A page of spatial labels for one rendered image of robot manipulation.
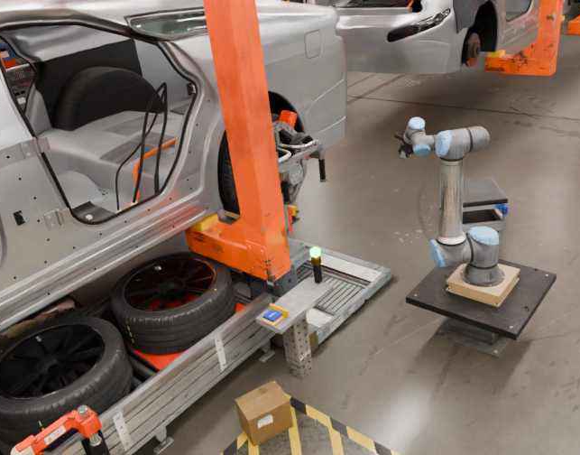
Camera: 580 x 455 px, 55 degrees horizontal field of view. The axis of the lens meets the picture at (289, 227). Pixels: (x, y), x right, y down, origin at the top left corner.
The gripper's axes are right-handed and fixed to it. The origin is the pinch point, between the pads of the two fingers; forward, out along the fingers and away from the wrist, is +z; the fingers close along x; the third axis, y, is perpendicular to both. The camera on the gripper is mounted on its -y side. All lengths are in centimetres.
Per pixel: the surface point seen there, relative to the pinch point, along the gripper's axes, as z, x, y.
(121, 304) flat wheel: -14, -190, -14
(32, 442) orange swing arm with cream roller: -64, -244, 35
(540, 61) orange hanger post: 128, 265, -44
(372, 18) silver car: 86, 132, -158
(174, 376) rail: -27, -188, 38
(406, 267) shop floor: 57, -25, 50
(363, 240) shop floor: 85, -24, 9
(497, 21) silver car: 114, 254, -100
